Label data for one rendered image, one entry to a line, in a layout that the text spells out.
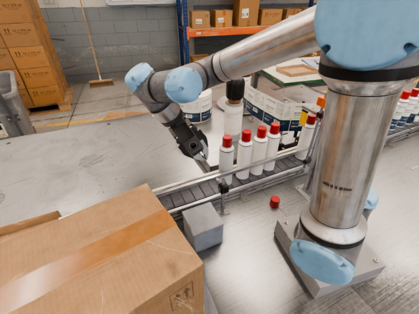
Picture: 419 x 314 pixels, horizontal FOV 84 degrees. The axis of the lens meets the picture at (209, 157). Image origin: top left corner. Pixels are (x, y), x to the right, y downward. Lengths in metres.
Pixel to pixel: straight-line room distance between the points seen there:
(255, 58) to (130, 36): 4.68
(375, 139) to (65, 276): 0.50
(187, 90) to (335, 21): 0.31
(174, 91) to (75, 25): 4.73
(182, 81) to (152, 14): 4.63
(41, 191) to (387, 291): 1.21
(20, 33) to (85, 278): 3.58
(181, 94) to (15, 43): 3.47
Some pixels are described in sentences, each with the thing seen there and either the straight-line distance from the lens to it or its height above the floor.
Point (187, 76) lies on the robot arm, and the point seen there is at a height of 1.34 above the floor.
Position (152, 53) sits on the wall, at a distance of 5.22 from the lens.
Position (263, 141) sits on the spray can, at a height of 1.04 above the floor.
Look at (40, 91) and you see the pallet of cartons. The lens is 4.02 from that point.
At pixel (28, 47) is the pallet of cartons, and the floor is 0.89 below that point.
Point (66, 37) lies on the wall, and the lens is 5.27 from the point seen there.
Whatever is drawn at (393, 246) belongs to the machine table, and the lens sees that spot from 0.98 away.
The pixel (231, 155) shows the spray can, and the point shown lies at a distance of 0.80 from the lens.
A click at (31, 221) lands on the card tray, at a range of 1.01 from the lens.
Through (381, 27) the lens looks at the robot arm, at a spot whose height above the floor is 1.46.
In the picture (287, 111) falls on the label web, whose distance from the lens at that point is 1.16.
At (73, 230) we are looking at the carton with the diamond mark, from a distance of 0.53.
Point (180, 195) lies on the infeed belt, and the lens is 0.86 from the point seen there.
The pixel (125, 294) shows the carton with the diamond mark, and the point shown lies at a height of 1.12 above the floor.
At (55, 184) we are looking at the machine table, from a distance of 1.16.
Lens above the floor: 1.49
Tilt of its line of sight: 36 degrees down
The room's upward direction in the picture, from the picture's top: straight up
